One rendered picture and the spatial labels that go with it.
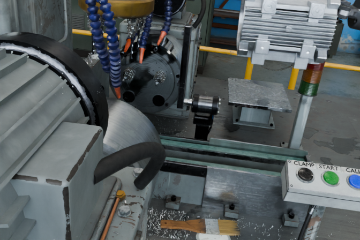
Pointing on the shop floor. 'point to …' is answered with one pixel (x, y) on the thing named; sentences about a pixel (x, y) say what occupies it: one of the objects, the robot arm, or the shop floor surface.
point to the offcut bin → (336, 38)
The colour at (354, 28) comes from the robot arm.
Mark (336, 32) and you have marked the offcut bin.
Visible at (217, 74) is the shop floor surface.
